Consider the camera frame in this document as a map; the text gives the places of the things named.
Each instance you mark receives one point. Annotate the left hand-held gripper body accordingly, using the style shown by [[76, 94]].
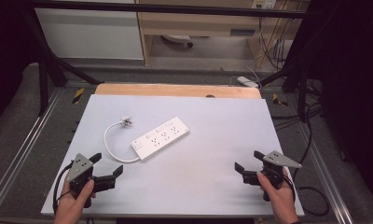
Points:
[[79, 166]]

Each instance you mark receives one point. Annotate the black horizontal metal bar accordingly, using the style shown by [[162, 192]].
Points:
[[175, 8]]

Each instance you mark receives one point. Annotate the white chair base with caster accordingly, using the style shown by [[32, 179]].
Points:
[[178, 39]]

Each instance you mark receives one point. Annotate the white floor power strip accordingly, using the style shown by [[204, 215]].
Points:
[[247, 81]]

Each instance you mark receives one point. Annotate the aluminium floor rail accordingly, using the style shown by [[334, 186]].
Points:
[[23, 146], [324, 174]]

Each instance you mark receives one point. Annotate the black metal stand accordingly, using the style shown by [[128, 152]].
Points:
[[51, 68], [299, 77]]

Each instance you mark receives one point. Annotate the yellow black tape marker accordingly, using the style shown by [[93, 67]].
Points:
[[279, 100], [78, 95]]

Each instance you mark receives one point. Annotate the white plug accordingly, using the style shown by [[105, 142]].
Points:
[[126, 121]]

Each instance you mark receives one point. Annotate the person's right hand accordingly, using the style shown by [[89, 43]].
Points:
[[282, 202]]

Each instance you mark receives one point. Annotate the person's left hand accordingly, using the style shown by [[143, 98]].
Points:
[[70, 208]]

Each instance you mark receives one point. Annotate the white wall socket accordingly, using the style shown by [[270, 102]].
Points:
[[264, 3]]

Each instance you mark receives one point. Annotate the white cabinet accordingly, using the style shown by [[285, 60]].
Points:
[[88, 34]]

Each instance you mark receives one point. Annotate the light wooden shelf unit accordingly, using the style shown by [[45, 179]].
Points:
[[200, 21]]

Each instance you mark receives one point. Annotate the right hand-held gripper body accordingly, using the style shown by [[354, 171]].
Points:
[[279, 160]]

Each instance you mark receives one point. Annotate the light wooden board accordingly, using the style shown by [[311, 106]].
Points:
[[175, 90]]

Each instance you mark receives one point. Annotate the black curtain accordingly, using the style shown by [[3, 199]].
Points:
[[7, 46], [352, 77]]

